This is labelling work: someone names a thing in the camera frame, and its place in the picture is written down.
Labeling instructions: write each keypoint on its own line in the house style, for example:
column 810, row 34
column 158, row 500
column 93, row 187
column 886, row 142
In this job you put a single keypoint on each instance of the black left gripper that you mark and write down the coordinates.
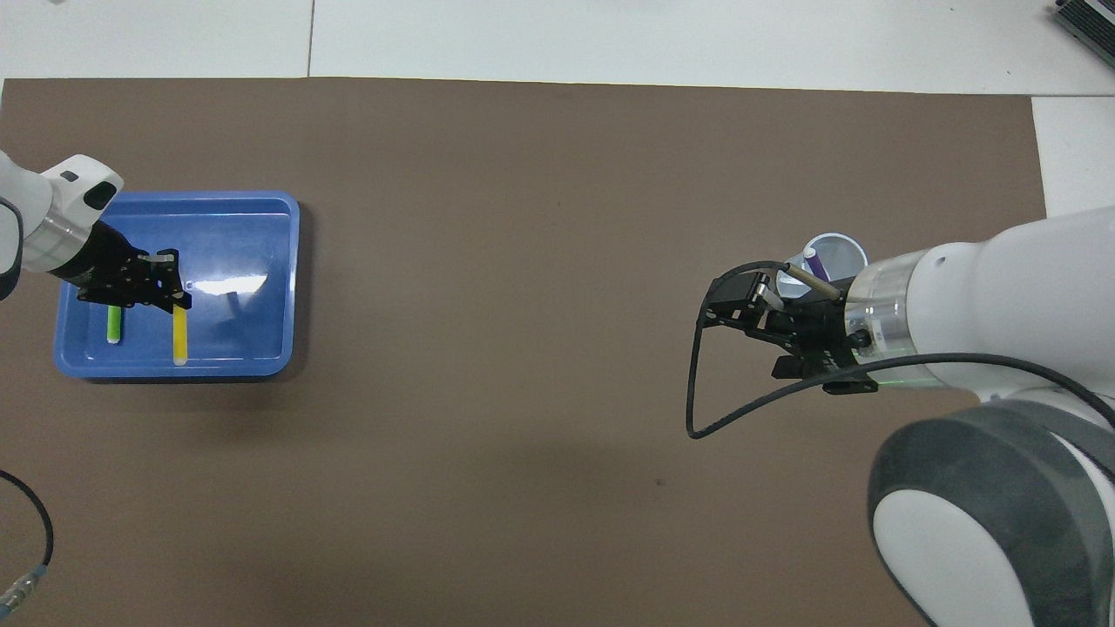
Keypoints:
column 104, row 266

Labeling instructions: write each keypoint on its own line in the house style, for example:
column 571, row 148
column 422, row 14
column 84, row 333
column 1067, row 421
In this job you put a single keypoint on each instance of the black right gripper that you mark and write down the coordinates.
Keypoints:
column 814, row 335

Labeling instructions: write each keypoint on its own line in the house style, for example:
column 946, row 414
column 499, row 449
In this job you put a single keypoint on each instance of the yellow marker pen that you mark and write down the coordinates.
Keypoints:
column 179, row 340

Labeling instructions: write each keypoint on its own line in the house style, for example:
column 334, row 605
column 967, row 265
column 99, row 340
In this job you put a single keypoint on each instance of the green marker pen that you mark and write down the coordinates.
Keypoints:
column 114, row 326

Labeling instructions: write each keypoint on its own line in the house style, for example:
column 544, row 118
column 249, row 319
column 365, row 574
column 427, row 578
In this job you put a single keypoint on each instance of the purple marker pen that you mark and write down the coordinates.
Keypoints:
column 814, row 261

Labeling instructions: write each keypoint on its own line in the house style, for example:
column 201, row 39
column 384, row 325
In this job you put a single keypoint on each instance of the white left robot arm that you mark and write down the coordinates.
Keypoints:
column 52, row 218

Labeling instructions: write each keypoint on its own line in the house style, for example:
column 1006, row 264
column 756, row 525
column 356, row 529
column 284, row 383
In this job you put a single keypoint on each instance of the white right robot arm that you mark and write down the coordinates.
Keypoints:
column 1002, row 488

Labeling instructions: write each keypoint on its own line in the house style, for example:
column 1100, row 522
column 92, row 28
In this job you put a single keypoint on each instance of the blue plastic tray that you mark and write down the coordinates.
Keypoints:
column 244, row 340

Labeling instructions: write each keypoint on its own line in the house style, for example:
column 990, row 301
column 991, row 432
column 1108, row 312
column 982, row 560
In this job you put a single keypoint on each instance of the translucent plastic cup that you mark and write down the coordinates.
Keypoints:
column 845, row 257

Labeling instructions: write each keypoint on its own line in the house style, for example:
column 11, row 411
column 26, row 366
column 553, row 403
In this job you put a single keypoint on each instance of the brown table mat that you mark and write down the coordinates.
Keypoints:
column 479, row 435

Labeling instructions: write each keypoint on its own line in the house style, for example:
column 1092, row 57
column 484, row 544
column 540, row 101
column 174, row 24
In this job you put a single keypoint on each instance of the grey ribbed device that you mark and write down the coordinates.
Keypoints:
column 1089, row 22

